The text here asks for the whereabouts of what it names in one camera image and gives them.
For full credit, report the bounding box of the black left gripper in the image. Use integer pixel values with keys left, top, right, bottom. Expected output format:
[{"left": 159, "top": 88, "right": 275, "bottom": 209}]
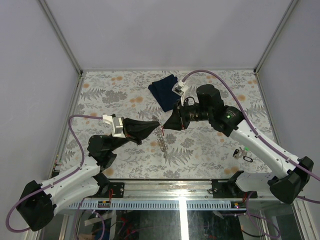
[{"left": 109, "top": 117, "right": 160, "bottom": 154}]

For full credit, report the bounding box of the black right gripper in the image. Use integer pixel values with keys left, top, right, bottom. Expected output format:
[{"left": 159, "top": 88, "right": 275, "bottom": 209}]
[{"left": 163, "top": 98, "right": 213, "bottom": 131}]

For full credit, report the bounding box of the steel disc with keyrings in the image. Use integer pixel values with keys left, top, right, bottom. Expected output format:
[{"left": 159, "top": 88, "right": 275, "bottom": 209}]
[{"left": 152, "top": 115, "right": 168, "bottom": 159}]

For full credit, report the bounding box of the silver key black tag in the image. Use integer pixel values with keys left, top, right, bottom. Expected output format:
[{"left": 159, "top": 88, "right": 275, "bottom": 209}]
[{"left": 232, "top": 147, "right": 247, "bottom": 159}]

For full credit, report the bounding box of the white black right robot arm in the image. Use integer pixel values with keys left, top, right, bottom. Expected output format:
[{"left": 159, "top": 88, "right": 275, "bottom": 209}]
[{"left": 163, "top": 84, "right": 314, "bottom": 204}]

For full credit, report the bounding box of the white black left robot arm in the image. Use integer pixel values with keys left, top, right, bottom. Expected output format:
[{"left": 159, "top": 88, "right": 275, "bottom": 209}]
[{"left": 15, "top": 114, "right": 160, "bottom": 232}]

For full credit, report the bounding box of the dark blue folded cloth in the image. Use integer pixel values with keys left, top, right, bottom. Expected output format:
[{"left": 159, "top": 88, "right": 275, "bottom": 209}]
[{"left": 148, "top": 74, "right": 181, "bottom": 113}]

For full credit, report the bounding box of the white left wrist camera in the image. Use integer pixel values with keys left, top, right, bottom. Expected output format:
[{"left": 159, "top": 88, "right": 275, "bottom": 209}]
[{"left": 102, "top": 114, "right": 126, "bottom": 138}]

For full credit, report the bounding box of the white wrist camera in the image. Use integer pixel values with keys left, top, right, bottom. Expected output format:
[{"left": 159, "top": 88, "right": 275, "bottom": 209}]
[
  {"left": 172, "top": 81, "right": 189, "bottom": 105},
  {"left": 102, "top": 114, "right": 126, "bottom": 138}
]

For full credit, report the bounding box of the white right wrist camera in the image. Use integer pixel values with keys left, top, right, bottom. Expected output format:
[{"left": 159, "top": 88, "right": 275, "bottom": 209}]
[{"left": 172, "top": 81, "right": 189, "bottom": 105}]

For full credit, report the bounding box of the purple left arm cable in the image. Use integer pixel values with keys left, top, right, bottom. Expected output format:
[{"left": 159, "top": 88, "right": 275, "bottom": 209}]
[{"left": 5, "top": 114, "right": 105, "bottom": 232}]

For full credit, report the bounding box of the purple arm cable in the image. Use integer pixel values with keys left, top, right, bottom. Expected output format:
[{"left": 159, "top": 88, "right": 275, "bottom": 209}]
[
  {"left": 5, "top": 114, "right": 105, "bottom": 232},
  {"left": 183, "top": 69, "right": 320, "bottom": 237}
]

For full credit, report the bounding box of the aluminium mounting rail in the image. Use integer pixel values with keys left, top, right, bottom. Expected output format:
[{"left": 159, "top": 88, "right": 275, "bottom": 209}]
[{"left": 62, "top": 178, "right": 307, "bottom": 201}]

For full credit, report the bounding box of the white slotted cable duct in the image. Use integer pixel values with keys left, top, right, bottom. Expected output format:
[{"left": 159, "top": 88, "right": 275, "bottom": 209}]
[{"left": 67, "top": 199, "right": 233, "bottom": 211}]

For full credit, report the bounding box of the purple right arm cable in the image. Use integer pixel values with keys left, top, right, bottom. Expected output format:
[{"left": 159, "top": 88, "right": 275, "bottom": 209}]
[{"left": 183, "top": 69, "right": 320, "bottom": 237}]

